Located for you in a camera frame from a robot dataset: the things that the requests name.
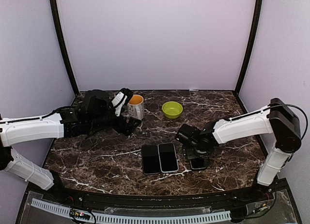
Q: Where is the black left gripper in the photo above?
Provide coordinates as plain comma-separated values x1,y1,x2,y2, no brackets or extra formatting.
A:
88,109,141,136

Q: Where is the black phone case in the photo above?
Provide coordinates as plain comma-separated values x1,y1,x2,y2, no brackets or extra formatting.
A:
140,145,161,176

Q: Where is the left black frame post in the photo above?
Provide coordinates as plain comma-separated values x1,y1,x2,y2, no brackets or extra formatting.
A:
49,0,79,95

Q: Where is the right black frame post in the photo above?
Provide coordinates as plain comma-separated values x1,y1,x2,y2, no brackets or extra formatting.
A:
234,0,263,96

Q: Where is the white slotted cable duct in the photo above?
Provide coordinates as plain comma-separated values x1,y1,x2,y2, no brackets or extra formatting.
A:
31,198,231,224

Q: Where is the black phone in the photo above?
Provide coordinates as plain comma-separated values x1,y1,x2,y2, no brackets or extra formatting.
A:
188,158,208,171
159,144,177,171

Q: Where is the white mug orange inside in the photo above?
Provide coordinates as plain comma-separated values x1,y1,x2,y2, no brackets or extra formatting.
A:
127,94,144,120

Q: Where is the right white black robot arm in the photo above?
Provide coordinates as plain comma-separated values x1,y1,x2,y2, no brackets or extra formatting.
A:
175,98,306,202

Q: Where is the white-edged smartphone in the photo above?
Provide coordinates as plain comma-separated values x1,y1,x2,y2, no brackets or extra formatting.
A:
190,158,207,170

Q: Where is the small circuit board with leds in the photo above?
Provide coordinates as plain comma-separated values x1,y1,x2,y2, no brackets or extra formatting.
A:
69,209,91,221

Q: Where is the green bowl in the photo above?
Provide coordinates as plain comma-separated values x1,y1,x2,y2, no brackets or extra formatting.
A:
162,101,183,119

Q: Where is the black frame post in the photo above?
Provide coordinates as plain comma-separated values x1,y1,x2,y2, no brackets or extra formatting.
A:
49,0,79,95
234,0,263,96

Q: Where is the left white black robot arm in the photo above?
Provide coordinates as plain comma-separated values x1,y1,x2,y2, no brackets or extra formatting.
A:
0,88,141,203

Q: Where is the black front table rail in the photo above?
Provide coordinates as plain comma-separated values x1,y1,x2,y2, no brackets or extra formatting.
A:
44,184,275,210

